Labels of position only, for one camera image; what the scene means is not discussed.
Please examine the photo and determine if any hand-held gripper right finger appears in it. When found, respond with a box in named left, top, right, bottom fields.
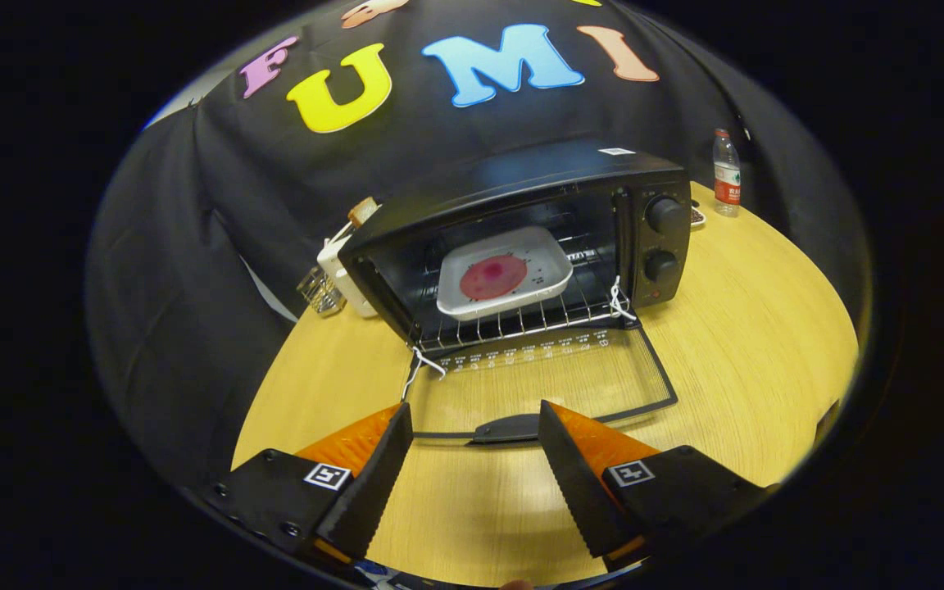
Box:
left=538, top=400, right=780, bottom=573

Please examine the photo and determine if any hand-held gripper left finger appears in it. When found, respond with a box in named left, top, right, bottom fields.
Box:
left=202, top=402, right=415, bottom=566

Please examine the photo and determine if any pink round bun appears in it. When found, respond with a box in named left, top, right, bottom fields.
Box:
left=459, top=254, right=529, bottom=302

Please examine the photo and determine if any white square tray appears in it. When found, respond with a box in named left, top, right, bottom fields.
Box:
left=436, top=226, right=574, bottom=321

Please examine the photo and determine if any black toaster oven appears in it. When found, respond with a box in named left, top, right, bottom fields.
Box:
left=338, top=138, right=694, bottom=446

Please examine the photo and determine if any white bread toaster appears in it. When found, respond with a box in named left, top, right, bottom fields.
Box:
left=316, top=221, right=380, bottom=320

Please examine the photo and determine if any black backdrop cloth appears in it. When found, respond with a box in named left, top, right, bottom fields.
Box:
left=85, top=0, right=870, bottom=492

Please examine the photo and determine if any clear plastic water bottle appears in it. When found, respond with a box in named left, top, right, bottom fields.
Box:
left=713, top=129, right=742, bottom=218

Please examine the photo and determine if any white string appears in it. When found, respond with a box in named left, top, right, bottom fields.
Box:
left=608, top=276, right=638, bottom=322
left=401, top=347, right=447, bottom=402

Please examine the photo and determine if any wire mesh holder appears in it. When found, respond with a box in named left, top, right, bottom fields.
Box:
left=297, top=265, right=347, bottom=318

